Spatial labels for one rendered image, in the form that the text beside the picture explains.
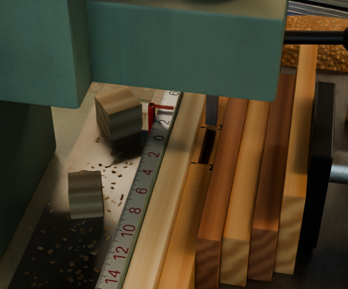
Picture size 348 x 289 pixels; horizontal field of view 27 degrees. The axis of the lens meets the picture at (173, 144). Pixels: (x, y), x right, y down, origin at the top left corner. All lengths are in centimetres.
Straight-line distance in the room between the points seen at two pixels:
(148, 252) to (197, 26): 16
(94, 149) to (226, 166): 28
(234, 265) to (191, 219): 4
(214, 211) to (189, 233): 2
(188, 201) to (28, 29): 17
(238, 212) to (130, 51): 14
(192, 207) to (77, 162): 28
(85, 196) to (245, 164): 20
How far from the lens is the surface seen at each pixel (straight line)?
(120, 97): 80
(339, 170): 54
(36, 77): 51
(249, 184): 53
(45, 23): 48
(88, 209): 71
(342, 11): 127
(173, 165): 54
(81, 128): 82
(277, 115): 59
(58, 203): 73
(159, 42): 51
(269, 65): 50
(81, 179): 71
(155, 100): 77
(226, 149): 55
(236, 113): 58
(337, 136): 66
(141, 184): 52
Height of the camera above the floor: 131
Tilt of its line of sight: 40 degrees down
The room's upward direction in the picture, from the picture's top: straight up
